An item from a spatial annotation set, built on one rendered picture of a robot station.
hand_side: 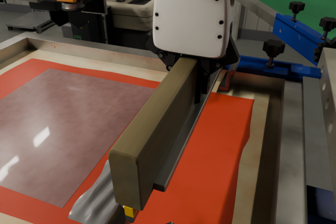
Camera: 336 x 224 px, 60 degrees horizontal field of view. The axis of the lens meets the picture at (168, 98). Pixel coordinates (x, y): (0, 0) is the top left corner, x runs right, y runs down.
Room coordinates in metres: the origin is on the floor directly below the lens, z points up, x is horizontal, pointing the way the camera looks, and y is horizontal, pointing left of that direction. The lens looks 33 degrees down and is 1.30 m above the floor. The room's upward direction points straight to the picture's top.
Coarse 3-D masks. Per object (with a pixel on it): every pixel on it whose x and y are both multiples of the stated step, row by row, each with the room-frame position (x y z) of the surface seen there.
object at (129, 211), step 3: (126, 207) 0.18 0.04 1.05; (129, 207) 0.18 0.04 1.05; (126, 210) 0.18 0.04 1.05; (129, 210) 0.18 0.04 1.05; (132, 210) 0.18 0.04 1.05; (135, 210) 0.19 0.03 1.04; (126, 213) 0.18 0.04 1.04; (129, 213) 0.18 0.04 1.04; (132, 213) 0.18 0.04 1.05; (132, 216) 0.18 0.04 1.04
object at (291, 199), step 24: (0, 48) 0.72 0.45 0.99; (24, 48) 0.79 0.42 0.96; (48, 48) 0.78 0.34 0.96; (72, 48) 0.75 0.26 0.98; (96, 48) 0.72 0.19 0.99; (120, 48) 0.72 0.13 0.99; (240, 72) 0.59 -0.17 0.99; (288, 96) 0.49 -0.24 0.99; (288, 120) 0.41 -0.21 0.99; (288, 144) 0.35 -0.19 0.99; (288, 168) 0.29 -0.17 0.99; (288, 192) 0.25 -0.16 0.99; (288, 216) 0.22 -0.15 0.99
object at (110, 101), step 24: (24, 72) 0.65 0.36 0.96; (48, 72) 0.65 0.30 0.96; (72, 72) 0.65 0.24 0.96; (96, 72) 0.65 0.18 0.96; (0, 96) 0.54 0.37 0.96; (24, 96) 0.54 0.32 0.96; (48, 96) 0.54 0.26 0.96; (72, 96) 0.54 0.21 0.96; (96, 96) 0.54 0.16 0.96; (120, 96) 0.54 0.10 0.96; (144, 96) 0.54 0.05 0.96; (216, 96) 0.54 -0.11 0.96; (72, 120) 0.45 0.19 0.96; (96, 120) 0.45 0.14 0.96; (120, 120) 0.45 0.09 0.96; (216, 120) 0.45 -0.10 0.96; (240, 120) 0.45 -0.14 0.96; (192, 144) 0.38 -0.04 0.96; (216, 144) 0.38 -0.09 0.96; (240, 144) 0.38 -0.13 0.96
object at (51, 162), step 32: (0, 128) 0.43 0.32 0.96; (32, 128) 0.43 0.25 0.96; (64, 128) 0.43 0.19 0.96; (96, 128) 0.43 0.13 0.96; (0, 160) 0.35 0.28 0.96; (32, 160) 0.35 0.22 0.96; (64, 160) 0.35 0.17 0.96; (96, 160) 0.35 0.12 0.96; (192, 160) 0.35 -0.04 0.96; (224, 160) 0.35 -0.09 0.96; (0, 192) 0.28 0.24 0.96; (32, 192) 0.28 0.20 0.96; (64, 192) 0.28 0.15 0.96; (160, 192) 0.28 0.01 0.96; (192, 192) 0.28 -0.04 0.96; (224, 192) 0.28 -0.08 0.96
